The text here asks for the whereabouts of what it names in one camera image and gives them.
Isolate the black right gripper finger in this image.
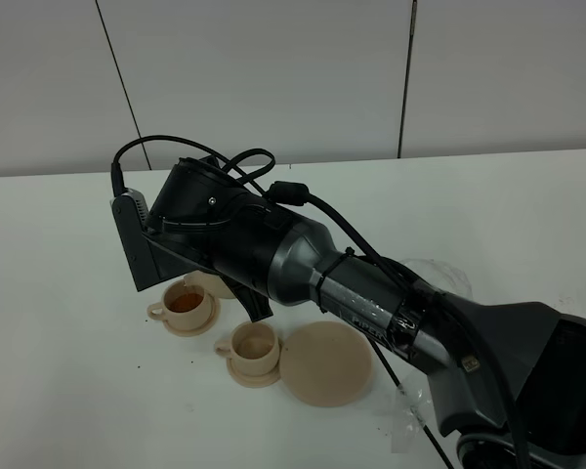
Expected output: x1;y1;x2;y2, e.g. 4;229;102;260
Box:
229;281;273;322

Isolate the beige teapot with lid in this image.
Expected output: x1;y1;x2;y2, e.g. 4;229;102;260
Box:
183;270;235;300

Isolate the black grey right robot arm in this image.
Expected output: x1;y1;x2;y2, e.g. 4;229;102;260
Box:
142;158;586;468

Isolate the large beige teapot saucer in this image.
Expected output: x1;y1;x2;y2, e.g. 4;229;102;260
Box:
279;321;374;407

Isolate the beige far cup saucer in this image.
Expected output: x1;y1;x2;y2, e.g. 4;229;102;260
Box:
163;286;220;337

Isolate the beige cup saucer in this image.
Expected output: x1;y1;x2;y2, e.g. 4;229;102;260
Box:
227;338;282;388
163;286;220;337

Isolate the beige far teacup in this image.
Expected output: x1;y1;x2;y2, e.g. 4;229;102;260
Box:
146;281;214;332

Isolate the beige near cup saucer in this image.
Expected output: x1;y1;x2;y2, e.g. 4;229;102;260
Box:
227;338;282;388

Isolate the beige teacup with handle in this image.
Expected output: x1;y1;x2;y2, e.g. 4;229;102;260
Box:
214;322;280;378

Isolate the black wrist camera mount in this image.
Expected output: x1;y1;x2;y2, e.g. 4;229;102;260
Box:
110;189;214;291

